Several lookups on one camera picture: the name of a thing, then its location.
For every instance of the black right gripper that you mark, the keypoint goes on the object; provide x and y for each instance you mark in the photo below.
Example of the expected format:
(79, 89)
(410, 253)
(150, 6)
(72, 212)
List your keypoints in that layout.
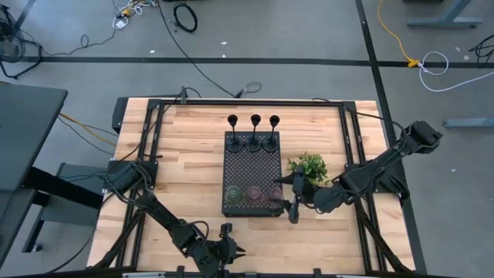
(297, 193)

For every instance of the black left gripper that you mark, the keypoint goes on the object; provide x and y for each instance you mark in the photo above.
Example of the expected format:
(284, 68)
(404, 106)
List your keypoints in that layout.
(218, 253)

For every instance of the purple ribbed glass candle holder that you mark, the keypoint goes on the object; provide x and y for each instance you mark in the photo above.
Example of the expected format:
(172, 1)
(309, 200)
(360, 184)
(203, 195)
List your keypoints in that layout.
(276, 193)

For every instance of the ribbed clear glass vase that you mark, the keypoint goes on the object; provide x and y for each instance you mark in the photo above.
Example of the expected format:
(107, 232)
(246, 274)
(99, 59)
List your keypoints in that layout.
(234, 195)

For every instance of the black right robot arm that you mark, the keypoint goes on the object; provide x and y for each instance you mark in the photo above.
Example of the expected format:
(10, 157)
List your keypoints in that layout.
(370, 173)

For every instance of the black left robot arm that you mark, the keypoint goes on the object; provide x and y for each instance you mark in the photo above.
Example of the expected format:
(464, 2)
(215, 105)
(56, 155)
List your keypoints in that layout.
(166, 218)

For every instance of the pink ribbed glass candle holder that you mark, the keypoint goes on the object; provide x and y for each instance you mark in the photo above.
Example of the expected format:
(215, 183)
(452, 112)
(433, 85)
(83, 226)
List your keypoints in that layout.
(254, 194)

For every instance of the green artificial potted plant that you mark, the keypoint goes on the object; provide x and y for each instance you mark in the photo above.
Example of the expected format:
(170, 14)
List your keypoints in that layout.
(310, 168)

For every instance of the black perforated metal tray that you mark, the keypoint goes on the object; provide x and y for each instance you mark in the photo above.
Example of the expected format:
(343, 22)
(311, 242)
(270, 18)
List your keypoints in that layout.
(251, 170)

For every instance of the tall black candlestick holder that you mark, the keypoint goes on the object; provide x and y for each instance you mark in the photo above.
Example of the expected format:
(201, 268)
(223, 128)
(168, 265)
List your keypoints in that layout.
(253, 146)
(234, 146)
(271, 146)

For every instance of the black desk base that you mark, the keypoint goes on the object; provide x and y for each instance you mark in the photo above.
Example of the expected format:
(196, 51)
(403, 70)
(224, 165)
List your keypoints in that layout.
(61, 193)

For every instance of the grey-legged workbench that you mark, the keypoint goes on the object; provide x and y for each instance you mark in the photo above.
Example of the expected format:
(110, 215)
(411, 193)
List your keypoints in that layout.
(444, 21)

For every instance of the black desk top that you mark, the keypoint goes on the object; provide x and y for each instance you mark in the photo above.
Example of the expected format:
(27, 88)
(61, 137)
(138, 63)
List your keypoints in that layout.
(23, 135)

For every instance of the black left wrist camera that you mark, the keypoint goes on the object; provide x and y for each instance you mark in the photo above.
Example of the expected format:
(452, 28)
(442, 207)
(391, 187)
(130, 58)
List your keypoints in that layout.
(226, 229)

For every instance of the black aluminium table frame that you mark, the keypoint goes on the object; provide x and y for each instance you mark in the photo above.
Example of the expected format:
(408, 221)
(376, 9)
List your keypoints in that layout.
(247, 102)

